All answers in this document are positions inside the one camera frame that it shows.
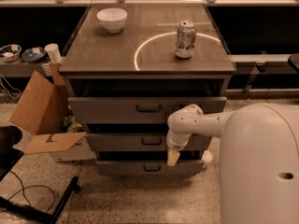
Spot grey drawer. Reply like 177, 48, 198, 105
68, 97, 227, 124
95, 161, 202, 175
85, 132, 214, 152

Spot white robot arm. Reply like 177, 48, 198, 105
166, 104, 299, 224

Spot grey bottom drawer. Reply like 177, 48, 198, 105
95, 161, 202, 175

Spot grey drawer cabinet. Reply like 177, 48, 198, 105
60, 4, 235, 162

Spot grey top drawer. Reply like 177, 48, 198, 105
68, 97, 227, 124

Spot white round ball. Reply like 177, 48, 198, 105
202, 150, 213, 163

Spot green snack bags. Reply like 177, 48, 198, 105
63, 114, 84, 133

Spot crushed soda can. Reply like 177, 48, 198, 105
175, 20, 196, 59

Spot brown cardboard box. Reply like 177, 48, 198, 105
10, 63, 96, 161

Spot white ceramic bowl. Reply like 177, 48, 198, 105
96, 7, 127, 33

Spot white paper cup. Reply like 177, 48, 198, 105
45, 43, 62, 63

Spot black chair seat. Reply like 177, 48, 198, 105
0, 125, 23, 181

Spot blue patterned bowl right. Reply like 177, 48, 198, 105
21, 47, 46, 63

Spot blue patterned bowl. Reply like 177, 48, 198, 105
21, 47, 46, 63
0, 44, 21, 62

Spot black stand base left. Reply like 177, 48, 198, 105
0, 175, 82, 224

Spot blue patterned bowl left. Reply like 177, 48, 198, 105
0, 44, 21, 62

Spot black floor cable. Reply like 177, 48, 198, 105
6, 170, 57, 214

